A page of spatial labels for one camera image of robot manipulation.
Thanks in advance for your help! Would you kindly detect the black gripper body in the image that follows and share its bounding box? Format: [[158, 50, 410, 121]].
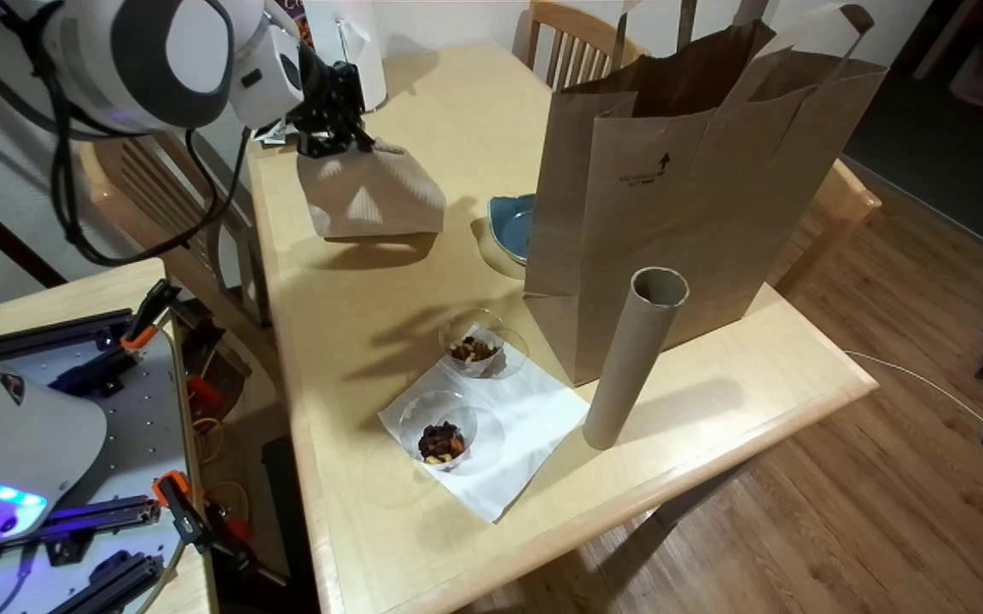
[[291, 49, 375, 158]]

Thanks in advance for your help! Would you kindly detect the beige ribbed cloth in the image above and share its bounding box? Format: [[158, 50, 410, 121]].
[[296, 146, 448, 241]]

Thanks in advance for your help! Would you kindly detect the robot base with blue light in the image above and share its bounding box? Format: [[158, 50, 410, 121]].
[[0, 364, 108, 544]]

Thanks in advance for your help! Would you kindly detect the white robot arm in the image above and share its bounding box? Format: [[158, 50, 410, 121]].
[[0, 0, 372, 158]]

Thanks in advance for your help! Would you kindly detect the wooden chair beside robot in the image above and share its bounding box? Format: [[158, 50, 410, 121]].
[[76, 132, 271, 345]]

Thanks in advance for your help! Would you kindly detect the blue ceramic bowl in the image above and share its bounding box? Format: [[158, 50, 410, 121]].
[[488, 193, 535, 262]]

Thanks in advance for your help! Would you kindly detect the wooden chair behind table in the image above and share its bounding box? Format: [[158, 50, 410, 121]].
[[522, 0, 640, 90]]

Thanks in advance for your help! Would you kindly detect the clear cup with snacks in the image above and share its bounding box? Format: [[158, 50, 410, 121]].
[[445, 324, 524, 378], [410, 405, 503, 475]]

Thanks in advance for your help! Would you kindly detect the cardboard tube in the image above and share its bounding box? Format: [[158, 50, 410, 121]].
[[584, 267, 688, 449]]

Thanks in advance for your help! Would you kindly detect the brown paper bag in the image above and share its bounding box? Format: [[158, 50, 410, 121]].
[[524, 0, 883, 383]]

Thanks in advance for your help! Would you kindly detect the orange black clamp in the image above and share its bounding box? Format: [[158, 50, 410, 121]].
[[152, 472, 248, 559]]

